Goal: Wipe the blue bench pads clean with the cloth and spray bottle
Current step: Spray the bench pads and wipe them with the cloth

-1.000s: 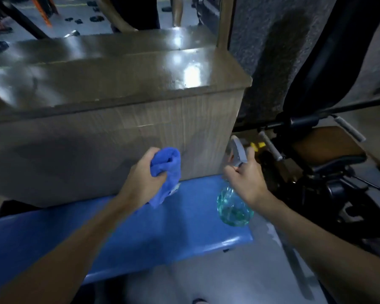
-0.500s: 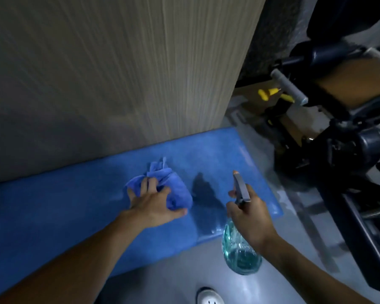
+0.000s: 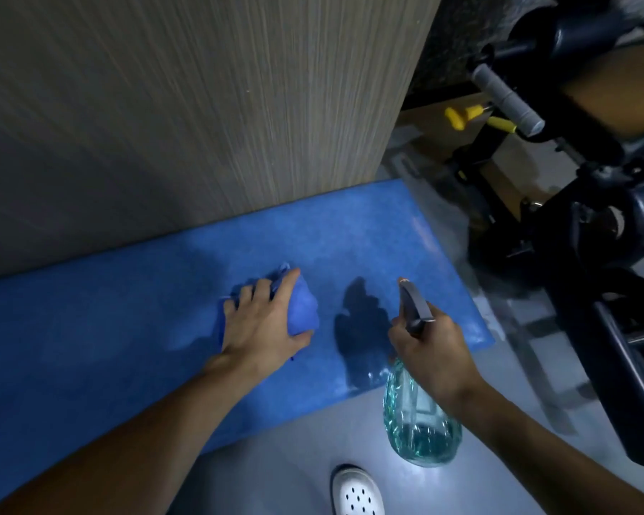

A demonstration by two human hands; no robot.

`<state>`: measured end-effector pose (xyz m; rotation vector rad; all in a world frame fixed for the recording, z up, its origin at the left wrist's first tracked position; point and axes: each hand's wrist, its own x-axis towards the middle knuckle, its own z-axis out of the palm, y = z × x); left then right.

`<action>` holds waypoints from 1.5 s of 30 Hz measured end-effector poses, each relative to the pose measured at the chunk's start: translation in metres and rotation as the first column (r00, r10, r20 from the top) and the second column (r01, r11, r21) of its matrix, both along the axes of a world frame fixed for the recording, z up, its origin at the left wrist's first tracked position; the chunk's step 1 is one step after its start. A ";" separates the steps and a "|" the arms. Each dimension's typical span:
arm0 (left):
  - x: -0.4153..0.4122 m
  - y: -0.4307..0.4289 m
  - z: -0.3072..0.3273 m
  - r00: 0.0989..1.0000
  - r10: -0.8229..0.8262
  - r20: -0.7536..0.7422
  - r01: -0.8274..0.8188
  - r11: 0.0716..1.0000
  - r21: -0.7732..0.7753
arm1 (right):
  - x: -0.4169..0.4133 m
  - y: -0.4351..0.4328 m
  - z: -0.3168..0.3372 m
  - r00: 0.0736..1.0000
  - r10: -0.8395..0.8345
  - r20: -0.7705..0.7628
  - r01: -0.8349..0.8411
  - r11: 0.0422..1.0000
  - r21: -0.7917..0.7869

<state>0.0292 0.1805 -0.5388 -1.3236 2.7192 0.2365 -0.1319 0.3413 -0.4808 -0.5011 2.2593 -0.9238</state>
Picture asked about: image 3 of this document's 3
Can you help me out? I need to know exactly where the person's left hand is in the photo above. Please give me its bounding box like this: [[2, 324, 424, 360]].
[[203, 268, 316, 379]]

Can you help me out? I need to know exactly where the person's right hand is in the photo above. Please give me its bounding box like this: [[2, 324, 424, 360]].
[[388, 303, 487, 408]]

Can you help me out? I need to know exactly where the blue microfibre cloth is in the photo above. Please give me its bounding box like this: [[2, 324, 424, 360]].
[[217, 262, 321, 366]]

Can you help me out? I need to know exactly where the clear spray bottle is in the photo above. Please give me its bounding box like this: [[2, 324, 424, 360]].
[[382, 278, 464, 469]]

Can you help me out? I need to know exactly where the blue bench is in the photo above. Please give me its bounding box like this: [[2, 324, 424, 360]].
[[0, 179, 497, 515]]

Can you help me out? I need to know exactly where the person's left forearm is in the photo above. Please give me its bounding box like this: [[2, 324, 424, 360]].
[[0, 353, 269, 515]]

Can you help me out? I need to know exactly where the person's right forearm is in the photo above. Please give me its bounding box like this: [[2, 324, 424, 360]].
[[450, 380, 644, 515]]

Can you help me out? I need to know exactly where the person's white shoe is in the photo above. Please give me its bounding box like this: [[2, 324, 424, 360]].
[[331, 464, 386, 515]]

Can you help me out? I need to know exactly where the yellow adjustment pin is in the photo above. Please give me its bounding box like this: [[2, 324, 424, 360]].
[[444, 104, 518, 133]]

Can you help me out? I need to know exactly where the black roller pad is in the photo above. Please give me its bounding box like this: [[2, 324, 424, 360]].
[[507, 10, 640, 65]]

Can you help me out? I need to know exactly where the grey handle grip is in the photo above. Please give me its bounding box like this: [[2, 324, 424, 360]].
[[472, 64, 546, 139]]

